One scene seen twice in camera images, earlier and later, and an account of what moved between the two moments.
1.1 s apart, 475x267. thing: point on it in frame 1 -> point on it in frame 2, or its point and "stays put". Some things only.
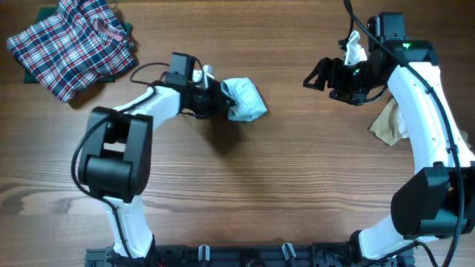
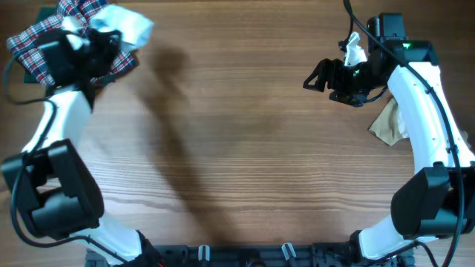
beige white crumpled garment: (390, 125) stays put
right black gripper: (335, 78) stays put
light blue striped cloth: (249, 104) -> (134, 28)
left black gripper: (217, 98) -> (99, 39)
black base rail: (268, 255) stays put
